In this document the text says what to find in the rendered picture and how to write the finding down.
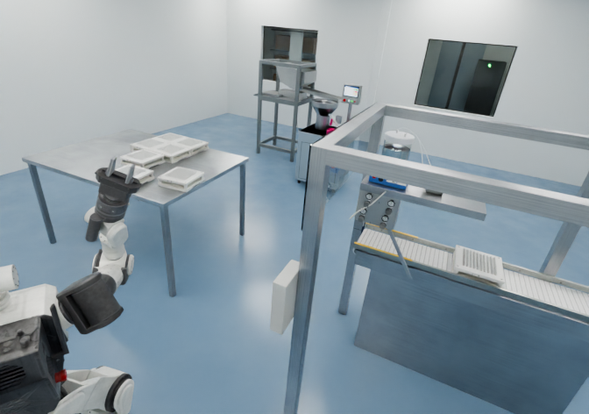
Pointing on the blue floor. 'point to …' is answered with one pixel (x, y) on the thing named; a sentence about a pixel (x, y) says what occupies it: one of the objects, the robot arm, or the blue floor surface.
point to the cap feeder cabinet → (307, 136)
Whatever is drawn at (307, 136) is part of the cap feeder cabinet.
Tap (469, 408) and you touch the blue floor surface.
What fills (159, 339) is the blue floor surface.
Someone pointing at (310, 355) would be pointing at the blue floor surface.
